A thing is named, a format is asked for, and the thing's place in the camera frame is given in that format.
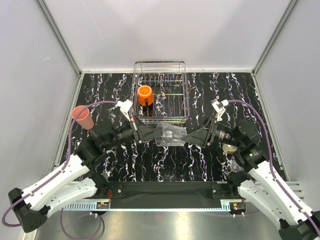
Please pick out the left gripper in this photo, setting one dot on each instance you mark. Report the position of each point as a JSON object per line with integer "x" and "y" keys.
{"x": 147, "y": 133}

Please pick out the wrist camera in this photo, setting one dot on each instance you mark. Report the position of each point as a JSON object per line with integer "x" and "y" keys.
{"x": 124, "y": 107}
{"x": 219, "y": 108}

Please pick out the small clear plastic cup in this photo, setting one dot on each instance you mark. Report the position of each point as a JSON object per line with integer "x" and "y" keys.
{"x": 235, "y": 167}

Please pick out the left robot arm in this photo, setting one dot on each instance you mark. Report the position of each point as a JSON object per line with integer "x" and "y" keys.
{"x": 76, "y": 178}

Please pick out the pink plastic cup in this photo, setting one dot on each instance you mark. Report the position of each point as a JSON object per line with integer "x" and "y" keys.
{"x": 84, "y": 118}

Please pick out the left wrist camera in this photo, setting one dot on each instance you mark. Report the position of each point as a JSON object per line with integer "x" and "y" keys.
{"x": 124, "y": 107}

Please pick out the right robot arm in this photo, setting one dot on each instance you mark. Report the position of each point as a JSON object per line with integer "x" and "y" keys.
{"x": 258, "y": 181}

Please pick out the clear faceted glass tumbler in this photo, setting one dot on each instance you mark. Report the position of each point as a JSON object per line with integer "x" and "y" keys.
{"x": 172, "y": 135}

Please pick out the orange cup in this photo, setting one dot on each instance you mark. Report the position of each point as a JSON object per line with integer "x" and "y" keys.
{"x": 145, "y": 95}

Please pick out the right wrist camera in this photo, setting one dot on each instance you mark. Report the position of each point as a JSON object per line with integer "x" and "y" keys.
{"x": 219, "y": 108}

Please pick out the wire dish rack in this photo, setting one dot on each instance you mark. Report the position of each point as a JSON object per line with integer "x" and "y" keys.
{"x": 169, "y": 84}

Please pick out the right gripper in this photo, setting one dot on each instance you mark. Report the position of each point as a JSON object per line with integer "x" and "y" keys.
{"x": 199, "y": 137}

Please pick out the metal cup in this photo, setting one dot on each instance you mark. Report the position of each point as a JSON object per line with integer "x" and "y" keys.
{"x": 229, "y": 149}

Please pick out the black base bar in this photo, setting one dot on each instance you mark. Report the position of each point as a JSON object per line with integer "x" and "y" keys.
{"x": 166, "y": 195}

